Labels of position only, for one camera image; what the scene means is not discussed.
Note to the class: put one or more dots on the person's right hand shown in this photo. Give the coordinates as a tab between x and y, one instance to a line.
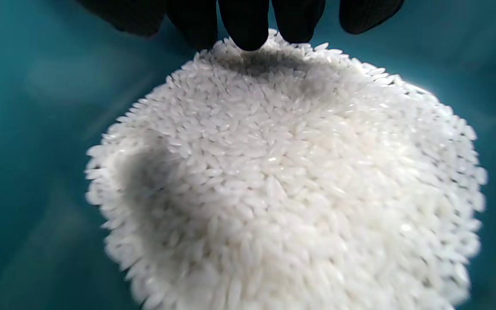
243	21

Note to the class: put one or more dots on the teal plastic basin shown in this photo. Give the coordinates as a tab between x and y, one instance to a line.
24	129

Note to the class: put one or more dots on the white rice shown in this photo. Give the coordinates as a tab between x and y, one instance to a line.
282	181

